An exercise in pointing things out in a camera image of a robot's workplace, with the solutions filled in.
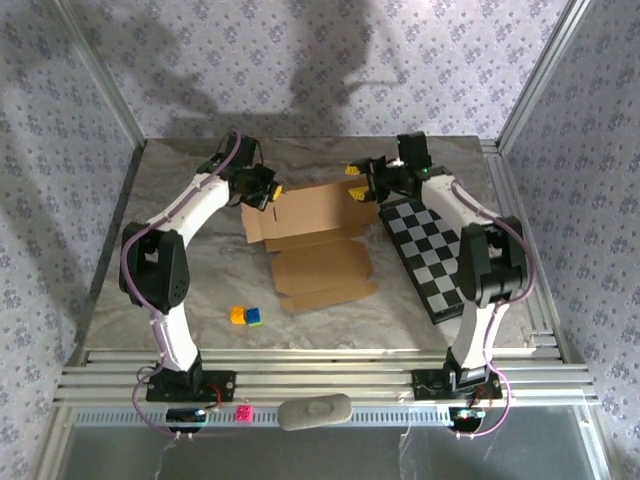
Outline brown cardboard paper box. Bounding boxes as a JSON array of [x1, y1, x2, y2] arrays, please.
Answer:
[[239, 180, 381, 314]]

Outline black grey chessboard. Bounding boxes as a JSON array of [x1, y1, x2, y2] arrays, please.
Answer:
[[378, 195, 481, 326]]

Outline aluminium side rails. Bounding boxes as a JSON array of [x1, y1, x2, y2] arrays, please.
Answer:
[[479, 138, 569, 364]]

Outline grey oval pad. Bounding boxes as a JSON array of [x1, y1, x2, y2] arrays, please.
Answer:
[[277, 393, 353, 432]]

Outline black left controller board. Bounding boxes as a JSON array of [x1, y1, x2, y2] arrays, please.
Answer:
[[166, 408, 207, 434]]

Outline black controller board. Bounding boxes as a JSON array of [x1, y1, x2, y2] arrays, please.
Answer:
[[448, 407, 485, 434], [166, 408, 207, 434]]

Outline black right controller board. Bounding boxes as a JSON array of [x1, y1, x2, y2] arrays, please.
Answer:
[[448, 407, 485, 434]]

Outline aluminium frame post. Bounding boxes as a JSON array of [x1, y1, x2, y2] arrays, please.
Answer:
[[49, 0, 150, 149], [496, 0, 589, 151]]

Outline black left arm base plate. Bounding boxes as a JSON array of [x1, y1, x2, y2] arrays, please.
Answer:
[[145, 370, 237, 404]]

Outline aluminium frame rails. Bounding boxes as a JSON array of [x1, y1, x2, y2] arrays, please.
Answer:
[[52, 348, 600, 407]]

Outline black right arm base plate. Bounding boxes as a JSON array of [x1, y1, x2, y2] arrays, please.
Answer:
[[412, 368, 503, 401]]

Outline grey slotted cable duct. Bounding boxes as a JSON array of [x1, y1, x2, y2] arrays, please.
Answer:
[[72, 405, 456, 430]]

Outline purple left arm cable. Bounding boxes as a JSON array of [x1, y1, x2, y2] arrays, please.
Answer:
[[119, 131, 244, 442]]

